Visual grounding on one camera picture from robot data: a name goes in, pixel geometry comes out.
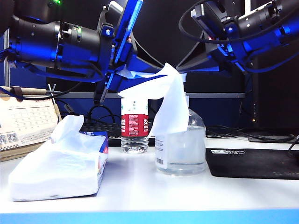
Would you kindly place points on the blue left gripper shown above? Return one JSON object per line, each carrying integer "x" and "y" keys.
{"x": 130, "y": 18}

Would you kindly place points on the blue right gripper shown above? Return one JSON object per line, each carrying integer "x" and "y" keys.
{"x": 233, "y": 39}

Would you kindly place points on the white tissue sheet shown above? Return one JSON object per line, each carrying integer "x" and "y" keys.
{"x": 172, "y": 109}

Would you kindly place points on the clear alcohol pump bottle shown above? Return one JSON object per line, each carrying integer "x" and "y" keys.
{"x": 184, "y": 151}

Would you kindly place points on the blue white soft tissue pack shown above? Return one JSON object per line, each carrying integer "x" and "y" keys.
{"x": 56, "y": 172}

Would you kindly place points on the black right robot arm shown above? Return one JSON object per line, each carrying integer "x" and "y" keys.
{"x": 259, "y": 21}

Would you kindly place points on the red-capped plastic water bottle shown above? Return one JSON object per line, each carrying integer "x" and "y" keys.
{"x": 134, "y": 126}

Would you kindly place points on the large black AOC monitor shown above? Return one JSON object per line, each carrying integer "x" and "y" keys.
{"x": 163, "y": 28}

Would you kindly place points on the black keyboard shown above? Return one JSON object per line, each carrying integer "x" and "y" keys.
{"x": 100, "y": 130}

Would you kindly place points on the black HSD monitor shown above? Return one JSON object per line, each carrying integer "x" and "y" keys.
{"x": 275, "y": 98}

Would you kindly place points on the black mouse pad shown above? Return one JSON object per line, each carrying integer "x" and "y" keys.
{"x": 252, "y": 163}

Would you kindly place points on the paper desk calendar wooden roll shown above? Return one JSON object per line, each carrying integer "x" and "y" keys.
{"x": 25, "y": 116}

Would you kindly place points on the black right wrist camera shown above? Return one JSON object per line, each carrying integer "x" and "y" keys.
{"x": 212, "y": 11}

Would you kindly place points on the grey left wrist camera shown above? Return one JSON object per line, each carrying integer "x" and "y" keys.
{"x": 115, "y": 9}

